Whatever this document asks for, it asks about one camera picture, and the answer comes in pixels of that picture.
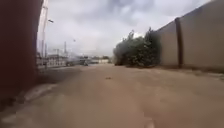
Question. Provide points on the dark red wall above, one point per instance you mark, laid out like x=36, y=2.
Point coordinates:
x=16, y=43

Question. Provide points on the green bushes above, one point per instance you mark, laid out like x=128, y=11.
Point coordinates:
x=140, y=51

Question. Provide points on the pale low wall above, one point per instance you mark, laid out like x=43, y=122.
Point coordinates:
x=101, y=61

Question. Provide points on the grey concrete wall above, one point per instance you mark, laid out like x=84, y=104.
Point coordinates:
x=200, y=36

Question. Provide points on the vehicle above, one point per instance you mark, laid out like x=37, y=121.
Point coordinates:
x=77, y=61

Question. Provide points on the brown dirt road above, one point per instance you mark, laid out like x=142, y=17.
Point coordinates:
x=110, y=100

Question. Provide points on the street lamp pole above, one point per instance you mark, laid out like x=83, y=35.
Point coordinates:
x=43, y=23

